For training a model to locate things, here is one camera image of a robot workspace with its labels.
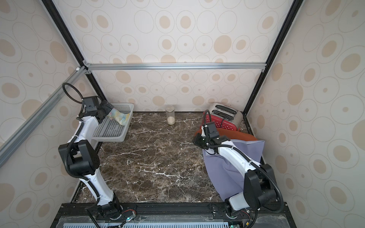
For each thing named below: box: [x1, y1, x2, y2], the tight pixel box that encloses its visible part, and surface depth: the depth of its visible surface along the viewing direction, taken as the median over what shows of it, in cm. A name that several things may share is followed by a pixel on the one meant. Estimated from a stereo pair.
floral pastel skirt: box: [107, 107, 130, 125], surface depth 111 cm
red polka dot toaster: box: [201, 102, 244, 132], surface depth 98 cm
